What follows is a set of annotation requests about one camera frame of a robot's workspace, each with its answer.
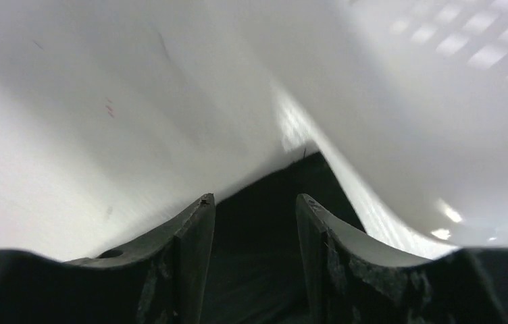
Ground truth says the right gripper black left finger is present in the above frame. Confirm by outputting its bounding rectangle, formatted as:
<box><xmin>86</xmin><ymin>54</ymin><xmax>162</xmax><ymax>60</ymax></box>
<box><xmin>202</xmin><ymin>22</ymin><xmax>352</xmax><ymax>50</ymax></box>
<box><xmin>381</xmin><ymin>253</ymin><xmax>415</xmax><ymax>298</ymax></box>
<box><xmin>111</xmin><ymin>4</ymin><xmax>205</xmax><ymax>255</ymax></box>
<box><xmin>70</xmin><ymin>193</ymin><xmax>215</xmax><ymax>323</ymax></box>

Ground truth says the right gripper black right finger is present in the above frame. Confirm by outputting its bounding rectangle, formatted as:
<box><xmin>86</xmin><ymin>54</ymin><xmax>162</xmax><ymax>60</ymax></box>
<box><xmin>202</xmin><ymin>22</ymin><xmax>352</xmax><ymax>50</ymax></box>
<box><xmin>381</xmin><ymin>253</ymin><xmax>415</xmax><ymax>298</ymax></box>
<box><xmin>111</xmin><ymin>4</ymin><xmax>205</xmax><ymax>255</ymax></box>
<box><xmin>296</xmin><ymin>194</ymin><xmax>460</xmax><ymax>323</ymax></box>

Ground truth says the black t shirt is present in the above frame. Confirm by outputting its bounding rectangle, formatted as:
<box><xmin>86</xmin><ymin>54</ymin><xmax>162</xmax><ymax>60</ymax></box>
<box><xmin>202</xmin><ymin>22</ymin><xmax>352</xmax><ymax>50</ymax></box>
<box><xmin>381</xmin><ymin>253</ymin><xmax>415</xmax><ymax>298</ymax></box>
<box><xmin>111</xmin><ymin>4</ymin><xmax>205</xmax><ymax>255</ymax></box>
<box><xmin>200</xmin><ymin>153</ymin><xmax>363</xmax><ymax>323</ymax></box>

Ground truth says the white plastic basket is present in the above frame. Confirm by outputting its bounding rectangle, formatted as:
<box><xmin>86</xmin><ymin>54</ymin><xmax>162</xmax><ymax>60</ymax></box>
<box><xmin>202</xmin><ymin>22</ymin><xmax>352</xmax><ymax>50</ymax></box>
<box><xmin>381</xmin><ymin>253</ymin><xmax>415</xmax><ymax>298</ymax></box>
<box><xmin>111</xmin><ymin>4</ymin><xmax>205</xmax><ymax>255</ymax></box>
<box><xmin>224</xmin><ymin>1</ymin><xmax>508</xmax><ymax>246</ymax></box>

